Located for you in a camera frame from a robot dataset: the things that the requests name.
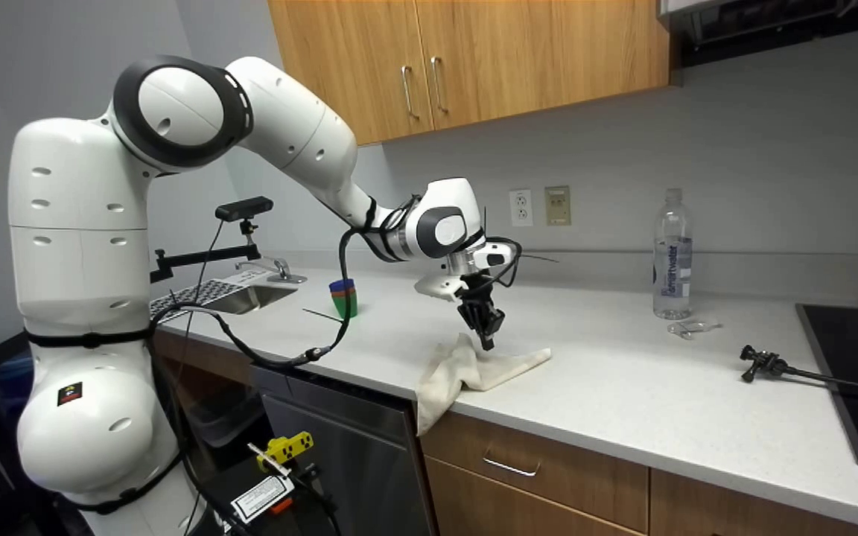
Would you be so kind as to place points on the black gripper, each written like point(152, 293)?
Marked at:
point(478, 306)

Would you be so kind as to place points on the beige cloth towel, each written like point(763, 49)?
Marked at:
point(460, 376)

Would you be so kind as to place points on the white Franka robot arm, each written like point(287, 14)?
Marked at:
point(80, 250)

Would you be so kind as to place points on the stacked green blue cups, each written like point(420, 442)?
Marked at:
point(342, 302)

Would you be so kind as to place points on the wooden lower cabinet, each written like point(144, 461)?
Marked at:
point(558, 479)

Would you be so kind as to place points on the wooden cabinet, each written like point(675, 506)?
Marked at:
point(558, 479)
point(538, 49)

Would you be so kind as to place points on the dark steel dishwasher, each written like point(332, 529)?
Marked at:
point(350, 448)

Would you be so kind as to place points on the clear plastic water bottle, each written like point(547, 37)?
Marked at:
point(672, 269)

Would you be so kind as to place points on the clear plastic wrapper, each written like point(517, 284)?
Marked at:
point(694, 330)

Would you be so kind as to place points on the metal sink faucet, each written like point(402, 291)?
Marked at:
point(277, 269)

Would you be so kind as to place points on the steel kitchen sink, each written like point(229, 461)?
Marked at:
point(252, 299)

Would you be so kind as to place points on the white red box device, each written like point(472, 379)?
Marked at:
point(267, 495)

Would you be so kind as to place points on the dark grey waste bin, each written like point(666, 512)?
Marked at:
point(223, 421)

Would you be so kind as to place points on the wooden upper cabinet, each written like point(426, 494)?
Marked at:
point(538, 49)

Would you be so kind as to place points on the black range hood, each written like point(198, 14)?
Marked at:
point(788, 25)

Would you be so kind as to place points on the white wall power outlet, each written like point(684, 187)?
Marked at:
point(518, 209)

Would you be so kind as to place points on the beige wall switch plate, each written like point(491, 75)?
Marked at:
point(558, 206)

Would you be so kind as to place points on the black camera clamp mount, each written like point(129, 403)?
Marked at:
point(763, 364)

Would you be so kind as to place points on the black stereo camera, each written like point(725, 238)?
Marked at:
point(243, 209)

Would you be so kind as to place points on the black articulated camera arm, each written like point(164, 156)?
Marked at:
point(194, 260)

